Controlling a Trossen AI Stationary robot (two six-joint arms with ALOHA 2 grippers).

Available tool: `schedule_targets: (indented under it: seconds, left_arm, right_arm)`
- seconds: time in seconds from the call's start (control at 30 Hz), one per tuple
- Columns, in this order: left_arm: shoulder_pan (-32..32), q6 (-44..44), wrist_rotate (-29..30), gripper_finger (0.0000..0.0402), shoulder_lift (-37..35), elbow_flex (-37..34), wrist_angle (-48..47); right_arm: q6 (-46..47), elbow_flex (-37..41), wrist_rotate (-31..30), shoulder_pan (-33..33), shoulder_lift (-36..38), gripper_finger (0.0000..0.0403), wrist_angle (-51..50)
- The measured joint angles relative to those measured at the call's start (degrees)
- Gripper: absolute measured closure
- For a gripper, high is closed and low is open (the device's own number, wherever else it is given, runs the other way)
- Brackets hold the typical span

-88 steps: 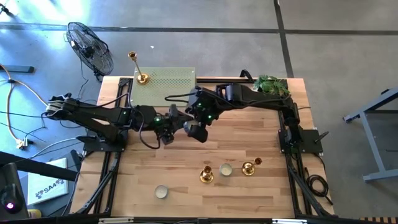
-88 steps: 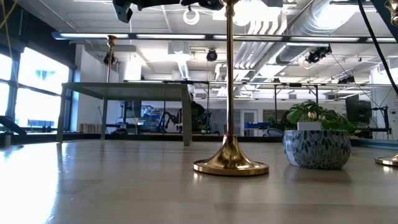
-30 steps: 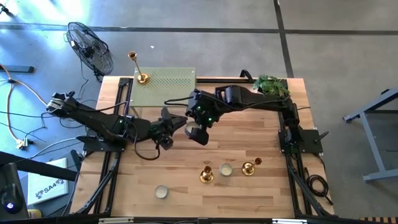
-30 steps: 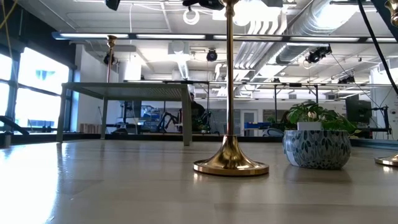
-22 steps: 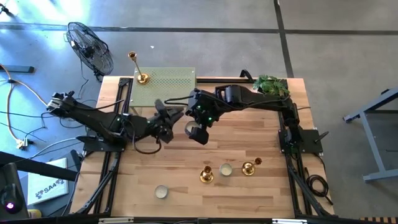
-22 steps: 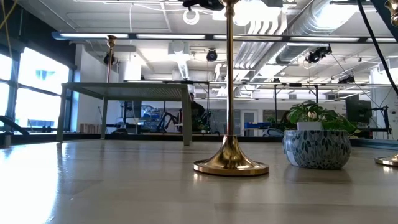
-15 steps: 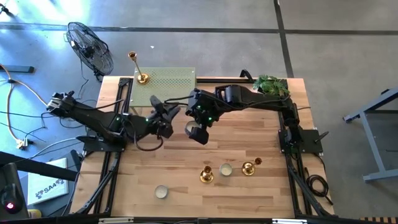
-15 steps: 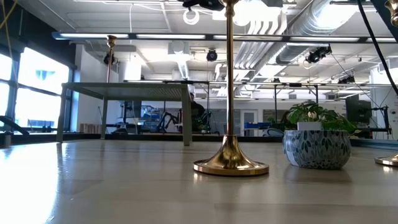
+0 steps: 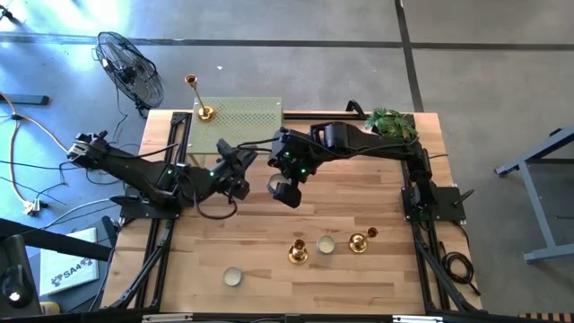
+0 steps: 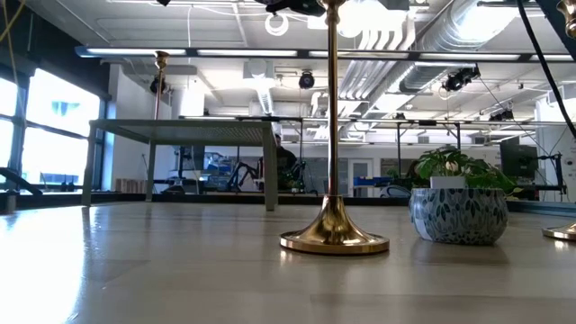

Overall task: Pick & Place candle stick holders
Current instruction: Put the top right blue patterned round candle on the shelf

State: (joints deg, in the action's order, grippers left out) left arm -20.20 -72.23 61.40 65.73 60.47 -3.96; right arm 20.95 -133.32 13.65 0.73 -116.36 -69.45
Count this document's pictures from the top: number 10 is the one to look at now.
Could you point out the wooden blocks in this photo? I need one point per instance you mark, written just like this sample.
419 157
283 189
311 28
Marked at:
130 186

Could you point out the long ceiling light beam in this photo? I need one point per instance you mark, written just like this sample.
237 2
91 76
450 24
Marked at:
135 51

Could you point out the black aluminium frame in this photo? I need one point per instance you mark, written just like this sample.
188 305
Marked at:
216 198

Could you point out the green plant in white pot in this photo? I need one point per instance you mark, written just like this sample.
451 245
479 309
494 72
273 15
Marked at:
450 164

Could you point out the person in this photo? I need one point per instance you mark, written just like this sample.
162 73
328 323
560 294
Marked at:
283 159

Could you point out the silver ventilation duct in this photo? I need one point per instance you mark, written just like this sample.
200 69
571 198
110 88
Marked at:
450 27

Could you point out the white candle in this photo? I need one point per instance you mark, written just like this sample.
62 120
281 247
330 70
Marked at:
459 216

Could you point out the black background robot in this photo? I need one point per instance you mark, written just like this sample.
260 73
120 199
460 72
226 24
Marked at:
240 173

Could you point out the black ceiling spotlight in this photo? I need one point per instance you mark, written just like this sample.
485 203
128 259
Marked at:
306 81
155 86
460 78

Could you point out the green perforated metal shelf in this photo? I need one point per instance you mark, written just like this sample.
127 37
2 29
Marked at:
180 132

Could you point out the black computer monitor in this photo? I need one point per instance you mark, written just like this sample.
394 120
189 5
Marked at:
517 159

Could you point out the brass candlestick holder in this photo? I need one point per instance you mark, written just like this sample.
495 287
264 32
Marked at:
162 58
333 229

